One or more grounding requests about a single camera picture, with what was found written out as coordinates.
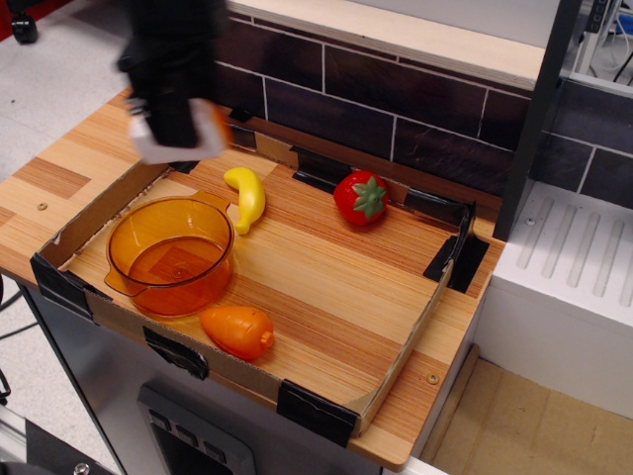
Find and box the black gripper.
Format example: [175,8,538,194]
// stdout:
[118,37,217,147]

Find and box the white toy sushi piece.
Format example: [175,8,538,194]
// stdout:
[129,98,232,164]

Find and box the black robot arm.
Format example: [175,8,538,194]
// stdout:
[118,0,228,148]

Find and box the orange transparent toy pot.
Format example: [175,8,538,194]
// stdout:
[104,191,235,318]

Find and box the cardboard fence with black tape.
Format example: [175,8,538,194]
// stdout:
[32,133,502,444]

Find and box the yellow toy banana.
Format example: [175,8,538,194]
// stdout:
[224,167,266,236]

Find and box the black caster wheel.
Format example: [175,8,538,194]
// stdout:
[11,12,39,45]

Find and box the red toy strawberry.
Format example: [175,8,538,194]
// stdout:
[333,170,388,226]

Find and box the orange toy carrot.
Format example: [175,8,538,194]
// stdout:
[200,306,275,360]

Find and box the grey toy oven panel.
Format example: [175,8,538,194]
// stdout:
[137,385,256,474]

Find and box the white toy sink drainboard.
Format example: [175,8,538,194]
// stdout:
[475,182,632,418]

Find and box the dark vertical post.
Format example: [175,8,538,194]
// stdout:
[494,1,582,241]

